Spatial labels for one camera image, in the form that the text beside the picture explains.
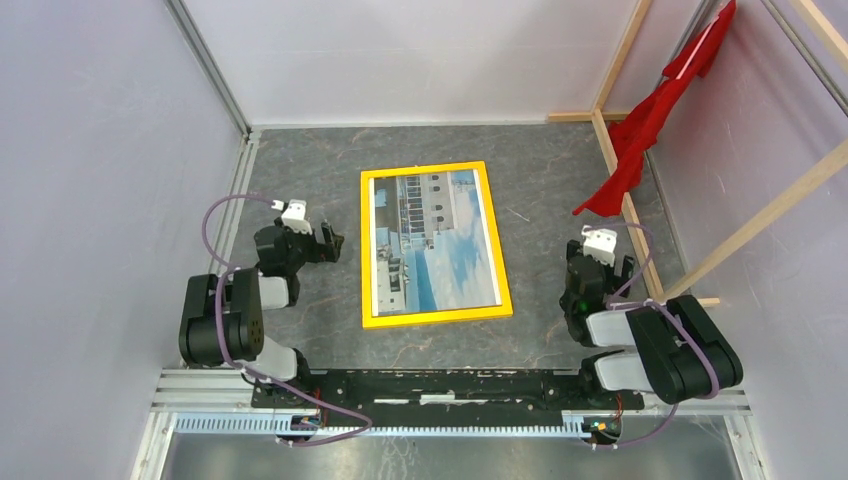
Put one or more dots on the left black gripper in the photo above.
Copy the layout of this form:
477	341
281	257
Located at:
321	252

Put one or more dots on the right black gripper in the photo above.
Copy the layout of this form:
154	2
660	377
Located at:
614	282

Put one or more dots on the yellow wooden picture frame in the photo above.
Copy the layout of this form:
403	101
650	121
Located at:
368	265

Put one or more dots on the building photo print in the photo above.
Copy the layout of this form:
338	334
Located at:
434	242

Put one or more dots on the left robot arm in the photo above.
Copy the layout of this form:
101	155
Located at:
234	312

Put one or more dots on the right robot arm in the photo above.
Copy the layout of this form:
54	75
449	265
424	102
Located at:
671	349

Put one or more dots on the red cloth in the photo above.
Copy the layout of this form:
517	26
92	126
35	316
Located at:
639	130

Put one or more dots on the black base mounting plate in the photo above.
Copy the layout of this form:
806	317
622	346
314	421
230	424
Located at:
445	398

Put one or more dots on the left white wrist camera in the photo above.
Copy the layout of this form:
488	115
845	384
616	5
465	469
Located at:
292	215

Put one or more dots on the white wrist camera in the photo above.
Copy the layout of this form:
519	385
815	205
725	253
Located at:
599	244
292	215

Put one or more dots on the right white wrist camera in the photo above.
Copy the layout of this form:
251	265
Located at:
599	244

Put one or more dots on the aluminium rail frame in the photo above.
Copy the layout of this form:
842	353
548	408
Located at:
203	426

